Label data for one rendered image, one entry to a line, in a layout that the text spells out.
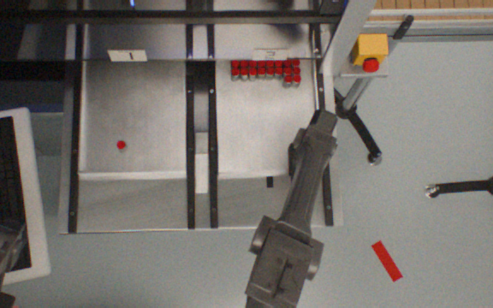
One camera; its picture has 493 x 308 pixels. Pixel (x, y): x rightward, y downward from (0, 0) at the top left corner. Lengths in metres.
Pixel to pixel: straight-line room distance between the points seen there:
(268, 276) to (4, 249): 0.42
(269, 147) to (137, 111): 0.35
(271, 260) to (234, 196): 0.62
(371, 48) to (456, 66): 1.28
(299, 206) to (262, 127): 0.57
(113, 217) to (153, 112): 0.29
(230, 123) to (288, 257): 0.70
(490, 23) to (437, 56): 1.01
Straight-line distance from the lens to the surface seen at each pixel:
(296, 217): 1.01
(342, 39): 1.45
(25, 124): 1.72
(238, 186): 1.53
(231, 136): 1.56
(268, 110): 1.59
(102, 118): 1.60
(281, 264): 0.94
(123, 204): 1.54
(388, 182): 2.53
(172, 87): 1.61
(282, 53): 1.49
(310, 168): 1.15
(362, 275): 2.45
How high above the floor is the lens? 2.38
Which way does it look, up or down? 75 degrees down
